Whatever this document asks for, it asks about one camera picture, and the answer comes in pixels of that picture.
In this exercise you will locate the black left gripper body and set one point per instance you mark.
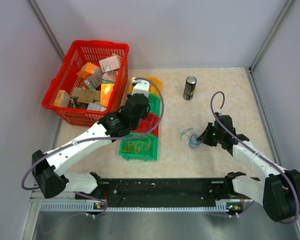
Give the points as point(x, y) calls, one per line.
point(136, 123)

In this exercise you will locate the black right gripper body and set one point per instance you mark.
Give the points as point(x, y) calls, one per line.
point(217, 135)

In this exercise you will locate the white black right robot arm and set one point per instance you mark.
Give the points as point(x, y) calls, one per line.
point(277, 189)

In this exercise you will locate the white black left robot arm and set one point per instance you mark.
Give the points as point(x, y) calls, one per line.
point(51, 168)

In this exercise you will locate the green plastic bin upper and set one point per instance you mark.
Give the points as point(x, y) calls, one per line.
point(154, 104)

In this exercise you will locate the green plastic bin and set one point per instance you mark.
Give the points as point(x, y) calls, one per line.
point(143, 148)
point(154, 104)

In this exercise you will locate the red plastic bin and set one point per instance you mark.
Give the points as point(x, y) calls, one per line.
point(146, 124)

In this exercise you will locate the yellow plastic bin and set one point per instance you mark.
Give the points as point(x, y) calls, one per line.
point(152, 89)

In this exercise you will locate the bright orange box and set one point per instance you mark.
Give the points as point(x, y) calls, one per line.
point(106, 90)

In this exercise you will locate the green plastic bin lower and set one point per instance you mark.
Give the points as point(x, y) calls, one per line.
point(143, 148)

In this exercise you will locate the dark drink can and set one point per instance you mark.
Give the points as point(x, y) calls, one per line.
point(189, 89)

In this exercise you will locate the pink white box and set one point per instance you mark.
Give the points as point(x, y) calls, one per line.
point(110, 63)

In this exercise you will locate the brown cardboard box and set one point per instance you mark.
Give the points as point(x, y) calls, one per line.
point(82, 95)

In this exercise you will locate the yellow box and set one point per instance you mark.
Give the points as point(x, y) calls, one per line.
point(62, 99)

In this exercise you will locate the red plastic basket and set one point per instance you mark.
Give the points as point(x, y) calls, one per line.
point(80, 53)

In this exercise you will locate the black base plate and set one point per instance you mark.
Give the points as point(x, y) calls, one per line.
point(163, 192)

